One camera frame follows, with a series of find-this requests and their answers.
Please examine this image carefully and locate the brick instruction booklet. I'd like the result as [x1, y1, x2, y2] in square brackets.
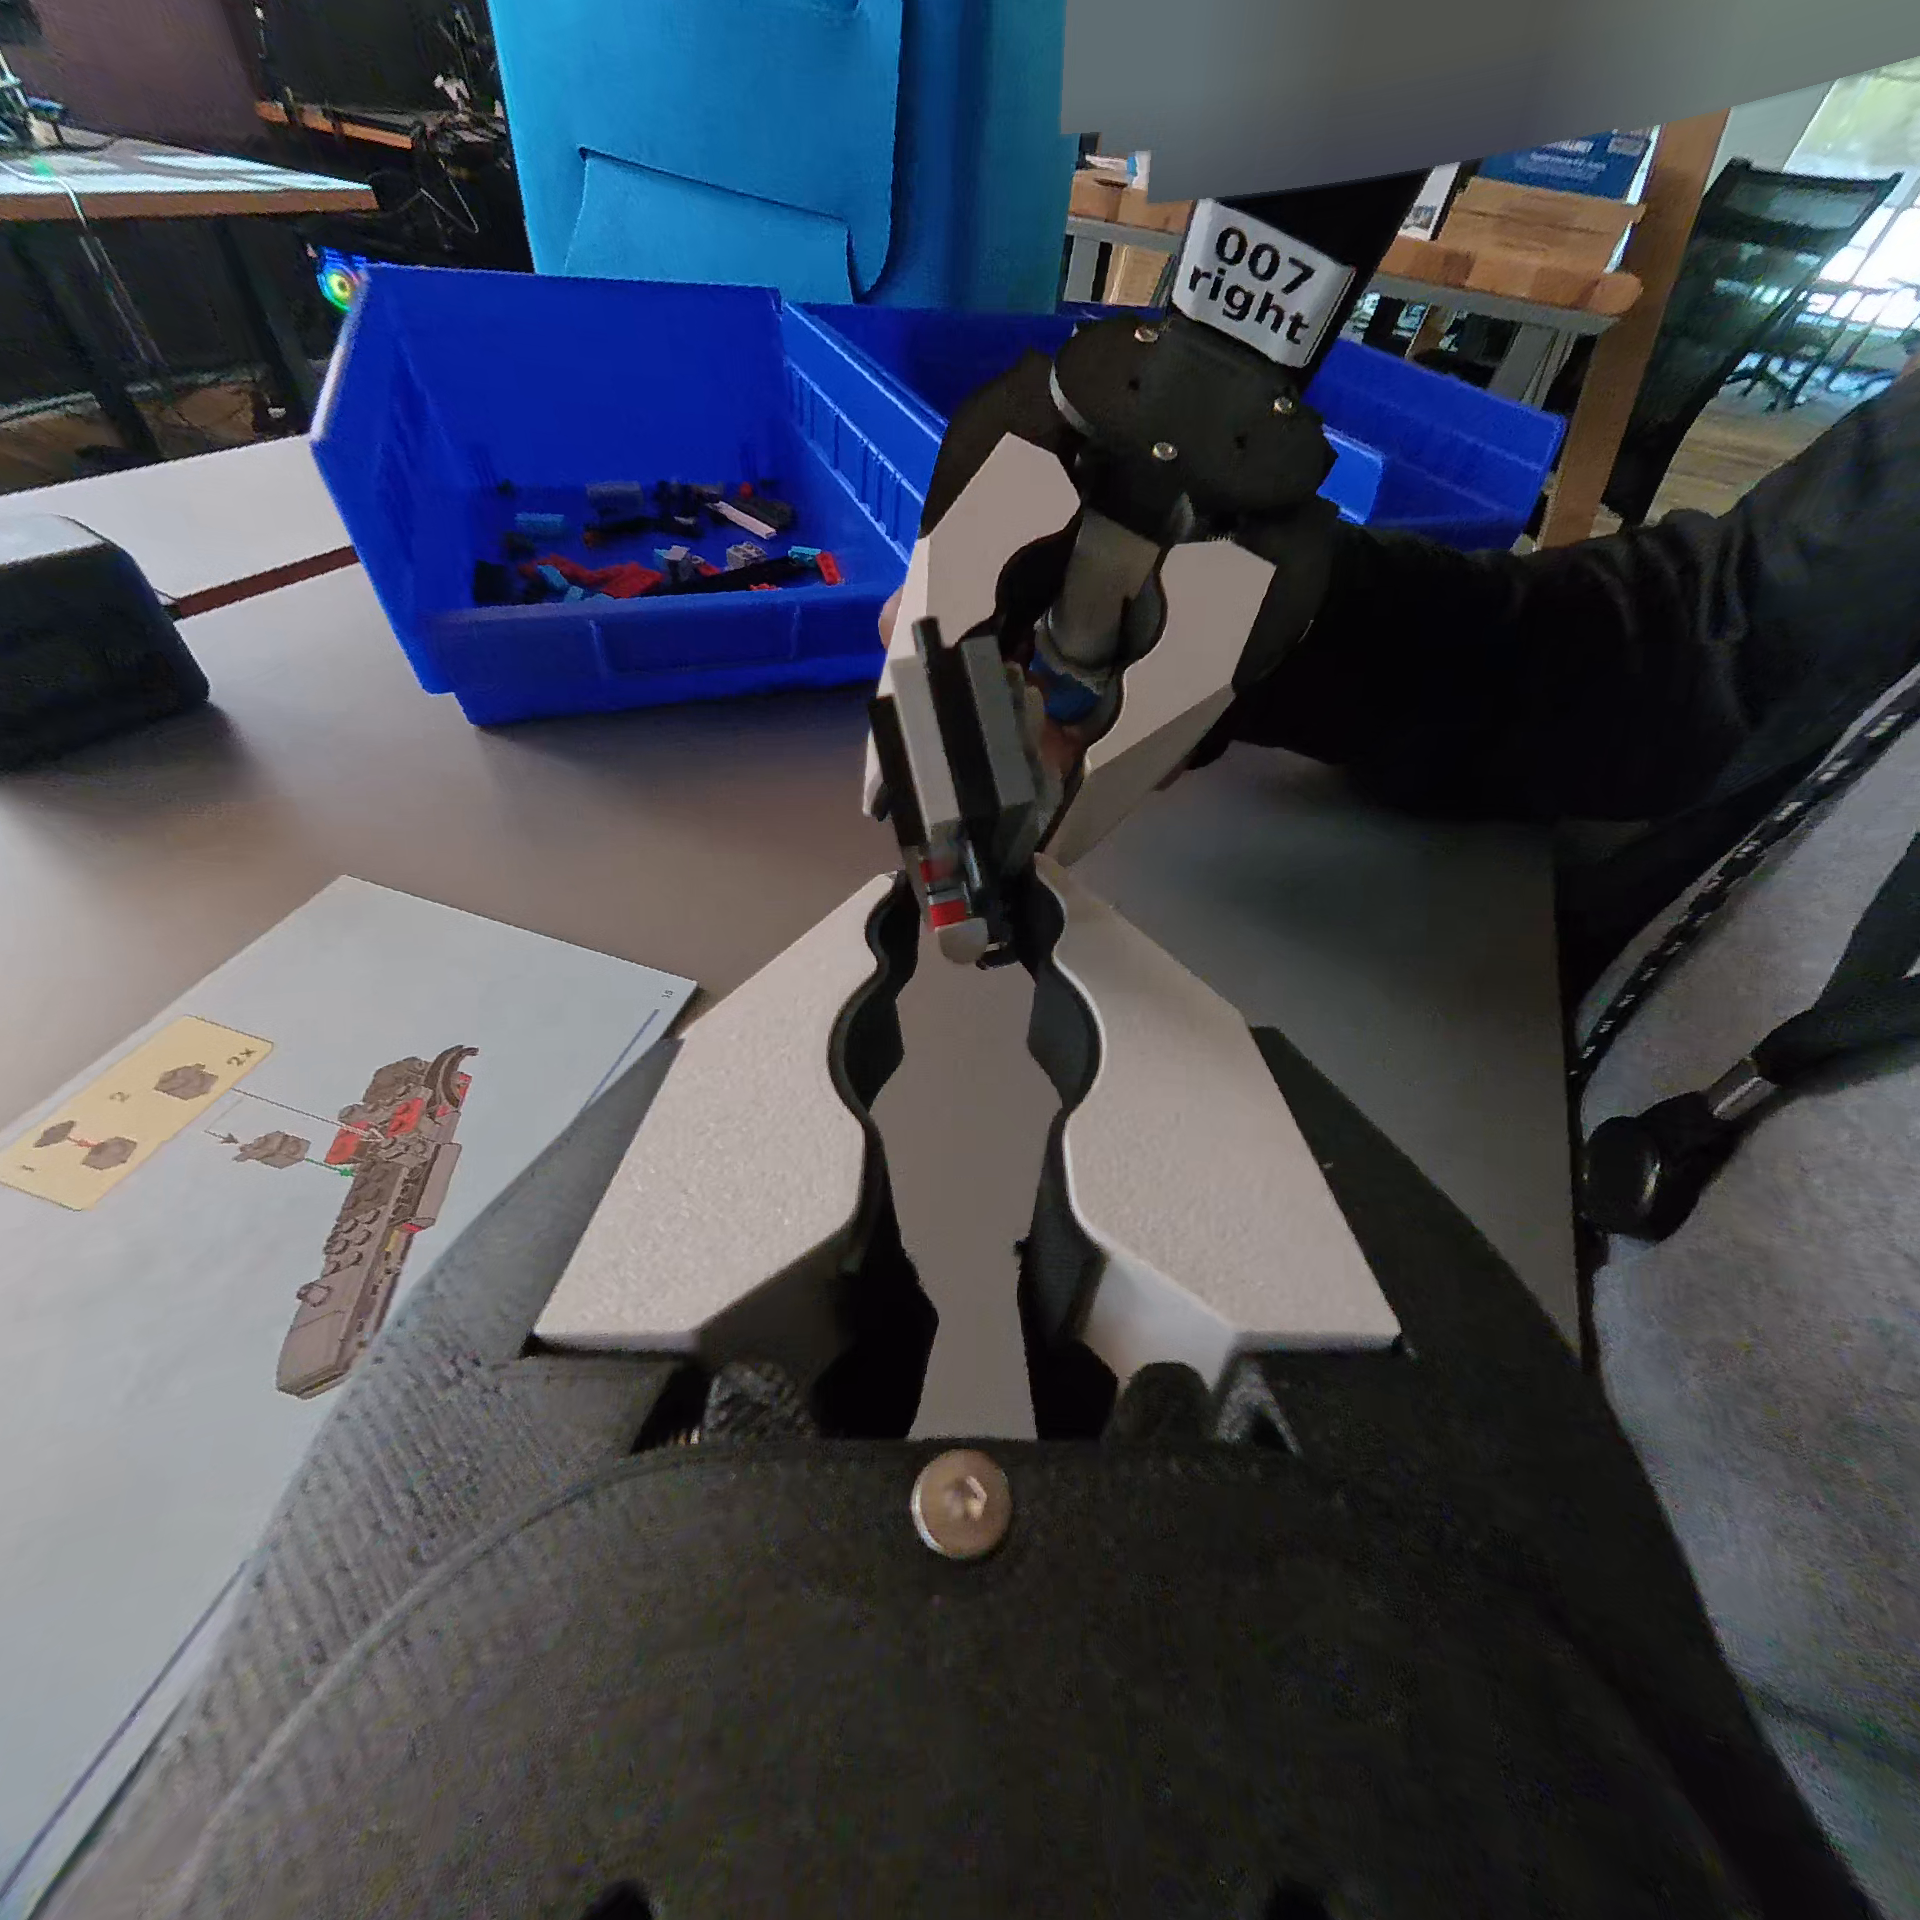
[0, 875, 700, 1862]

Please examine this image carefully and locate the black mesh office chair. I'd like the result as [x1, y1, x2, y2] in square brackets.
[1613, 156, 1908, 528]

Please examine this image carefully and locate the black lanyard strap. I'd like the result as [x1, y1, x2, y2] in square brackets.
[1582, 841, 1920, 1241]

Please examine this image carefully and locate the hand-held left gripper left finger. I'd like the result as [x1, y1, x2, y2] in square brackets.
[534, 875, 940, 1420]

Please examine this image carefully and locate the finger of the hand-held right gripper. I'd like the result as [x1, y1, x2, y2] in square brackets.
[1050, 532, 1279, 873]
[862, 434, 1086, 828]

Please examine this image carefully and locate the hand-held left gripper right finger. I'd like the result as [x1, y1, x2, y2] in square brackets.
[1021, 859, 1405, 1429]

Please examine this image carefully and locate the grey desk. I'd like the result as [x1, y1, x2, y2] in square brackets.
[0, 434, 1592, 1920]

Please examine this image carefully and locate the pile of loose bricks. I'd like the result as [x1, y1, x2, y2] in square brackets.
[472, 477, 847, 606]

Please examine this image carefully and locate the person's grey shirt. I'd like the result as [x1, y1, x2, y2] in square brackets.
[1574, 720, 1920, 1920]

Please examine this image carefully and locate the blue felt bag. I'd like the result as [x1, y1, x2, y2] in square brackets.
[487, 0, 1074, 315]

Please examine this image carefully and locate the grey brick model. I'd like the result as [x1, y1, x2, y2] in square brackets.
[870, 614, 1074, 971]

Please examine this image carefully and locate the wooden-edged work table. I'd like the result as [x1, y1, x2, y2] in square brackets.
[0, 134, 379, 228]

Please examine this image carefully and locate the black charger case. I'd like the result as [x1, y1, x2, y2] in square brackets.
[0, 515, 212, 775]

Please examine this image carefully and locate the dashed black cord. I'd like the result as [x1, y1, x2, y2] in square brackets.
[1567, 705, 1920, 1053]

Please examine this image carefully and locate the wooden post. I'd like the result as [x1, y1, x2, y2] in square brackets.
[1544, 113, 1728, 551]

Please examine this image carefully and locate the blue printed box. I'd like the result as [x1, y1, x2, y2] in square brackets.
[1485, 127, 1660, 198]

